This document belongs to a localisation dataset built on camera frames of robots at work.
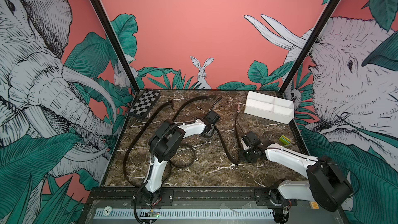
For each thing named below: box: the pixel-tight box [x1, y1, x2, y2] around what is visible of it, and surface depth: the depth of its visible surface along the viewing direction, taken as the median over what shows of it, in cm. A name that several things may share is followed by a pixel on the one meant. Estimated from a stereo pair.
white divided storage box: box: [244, 90, 295, 125], surface depth 109 cm
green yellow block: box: [278, 134, 291, 145], surface depth 95 cm
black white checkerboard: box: [128, 88, 161, 119], surface depth 109 cm
